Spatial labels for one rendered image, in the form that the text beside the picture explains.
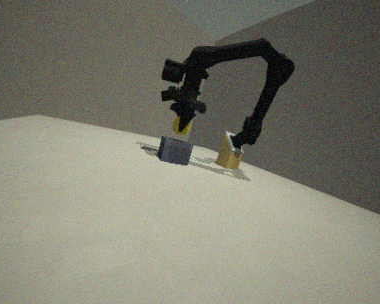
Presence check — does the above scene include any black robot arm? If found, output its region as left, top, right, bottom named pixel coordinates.
left=161, top=38, right=295, bottom=149

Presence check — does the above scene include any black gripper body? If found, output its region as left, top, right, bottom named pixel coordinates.
left=169, top=84, right=207, bottom=113

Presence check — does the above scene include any gold coin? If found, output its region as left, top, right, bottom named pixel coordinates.
left=172, top=116, right=190, bottom=135

